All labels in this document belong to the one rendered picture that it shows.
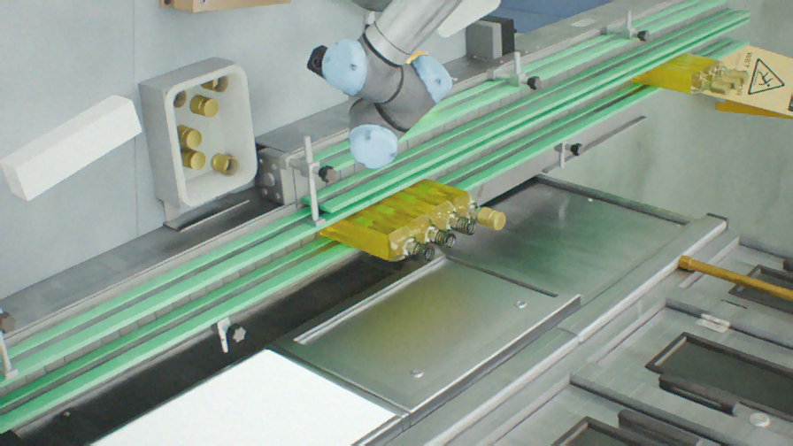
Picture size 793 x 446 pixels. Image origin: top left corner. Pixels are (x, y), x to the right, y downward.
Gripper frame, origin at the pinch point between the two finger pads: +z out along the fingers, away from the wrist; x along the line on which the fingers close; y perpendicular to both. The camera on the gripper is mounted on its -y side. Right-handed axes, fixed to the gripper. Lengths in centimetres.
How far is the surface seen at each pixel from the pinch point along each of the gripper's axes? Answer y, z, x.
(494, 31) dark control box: 36, 36, -7
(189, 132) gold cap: -25.7, -17.8, -16.2
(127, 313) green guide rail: -30, -50, -31
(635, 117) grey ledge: 91, 61, -30
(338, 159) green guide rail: 1.9, -14.0, -17.1
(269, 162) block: -9.9, -13.6, -21.5
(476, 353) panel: 28, -47, -26
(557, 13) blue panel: 64, 79, -16
